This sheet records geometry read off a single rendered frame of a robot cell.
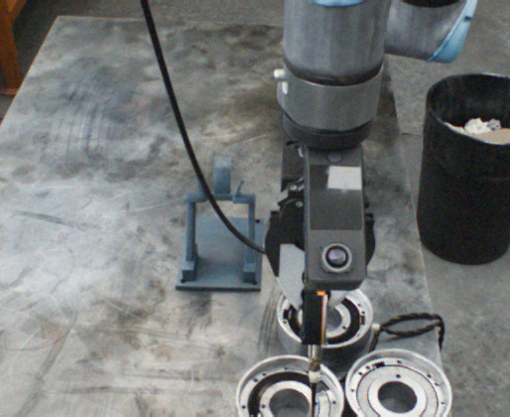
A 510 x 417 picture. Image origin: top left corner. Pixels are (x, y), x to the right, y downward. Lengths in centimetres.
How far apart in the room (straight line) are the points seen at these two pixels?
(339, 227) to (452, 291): 153
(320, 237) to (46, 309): 43
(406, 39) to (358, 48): 57
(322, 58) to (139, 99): 74
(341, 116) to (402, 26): 55
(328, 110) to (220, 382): 37
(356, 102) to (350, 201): 8
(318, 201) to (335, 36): 13
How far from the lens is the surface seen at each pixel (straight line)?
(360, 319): 86
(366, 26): 55
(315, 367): 74
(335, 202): 60
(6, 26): 280
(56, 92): 131
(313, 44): 55
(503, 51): 328
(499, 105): 222
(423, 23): 111
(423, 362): 83
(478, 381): 193
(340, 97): 57
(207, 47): 141
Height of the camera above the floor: 146
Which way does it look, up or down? 40 degrees down
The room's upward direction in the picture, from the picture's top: 3 degrees clockwise
